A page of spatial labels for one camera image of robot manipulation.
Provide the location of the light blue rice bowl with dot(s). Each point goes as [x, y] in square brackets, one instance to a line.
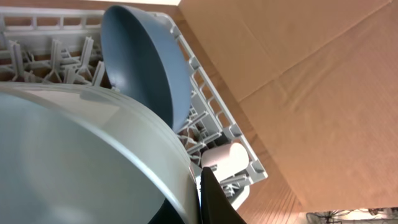
[84, 154]

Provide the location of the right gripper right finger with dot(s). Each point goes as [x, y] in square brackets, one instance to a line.
[215, 207]

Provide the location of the dark blue plate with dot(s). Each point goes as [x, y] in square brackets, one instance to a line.
[143, 61]

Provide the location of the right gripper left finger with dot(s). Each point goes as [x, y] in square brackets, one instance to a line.
[166, 215]

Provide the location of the brown cardboard box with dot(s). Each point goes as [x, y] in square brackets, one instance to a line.
[318, 82]

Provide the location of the grey dishwasher rack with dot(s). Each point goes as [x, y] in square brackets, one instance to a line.
[63, 45]

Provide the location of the pink plastic cup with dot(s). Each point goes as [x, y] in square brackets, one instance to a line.
[228, 160]

